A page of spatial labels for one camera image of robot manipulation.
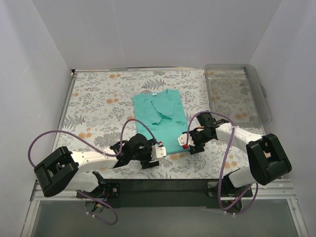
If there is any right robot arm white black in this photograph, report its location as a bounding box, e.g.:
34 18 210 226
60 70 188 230
178 111 292 196

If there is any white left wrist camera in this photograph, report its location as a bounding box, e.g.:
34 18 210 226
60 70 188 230
151 142 167 160

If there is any clear plastic bin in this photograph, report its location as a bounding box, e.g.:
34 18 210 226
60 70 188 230
204 64 272 127

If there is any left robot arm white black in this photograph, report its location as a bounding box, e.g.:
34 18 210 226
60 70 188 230
34 133 166 198

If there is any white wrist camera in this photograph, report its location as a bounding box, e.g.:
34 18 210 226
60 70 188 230
151 142 167 160
177 133 189 149

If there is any floral patterned table mat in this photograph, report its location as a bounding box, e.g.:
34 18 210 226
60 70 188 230
46 68 281 179

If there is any aluminium frame rail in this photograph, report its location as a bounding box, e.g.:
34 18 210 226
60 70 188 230
31 179 297 200

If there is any teal green t-shirt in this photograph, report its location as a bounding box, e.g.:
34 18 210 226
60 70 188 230
132 89 188 155

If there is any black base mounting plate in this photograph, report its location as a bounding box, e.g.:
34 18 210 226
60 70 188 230
76 178 255 209

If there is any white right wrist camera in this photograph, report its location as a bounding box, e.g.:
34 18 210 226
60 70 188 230
177 133 189 149

